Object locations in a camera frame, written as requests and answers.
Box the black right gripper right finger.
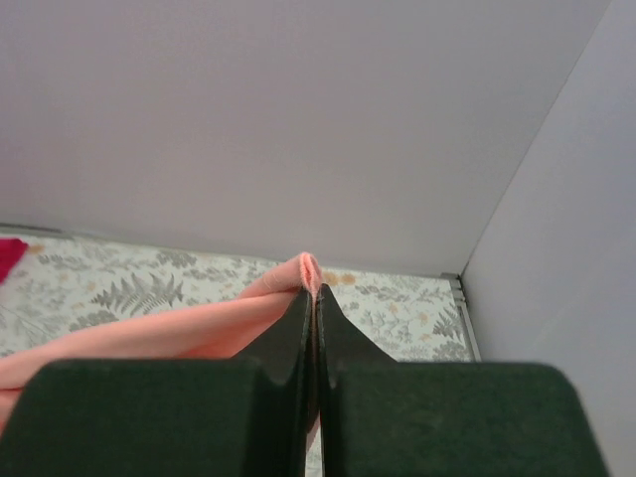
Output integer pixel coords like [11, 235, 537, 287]
[315, 286, 608, 476]

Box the aluminium frame rail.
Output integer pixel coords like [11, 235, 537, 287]
[440, 273, 482, 362]

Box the folded red t shirt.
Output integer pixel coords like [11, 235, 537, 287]
[0, 238, 29, 283]

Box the floral patterned table mat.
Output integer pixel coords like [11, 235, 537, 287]
[1, 237, 471, 447]

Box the salmon pink t shirt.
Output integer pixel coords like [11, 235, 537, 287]
[1, 252, 323, 426]

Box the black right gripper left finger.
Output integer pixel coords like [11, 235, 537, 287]
[1, 291, 312, 476]

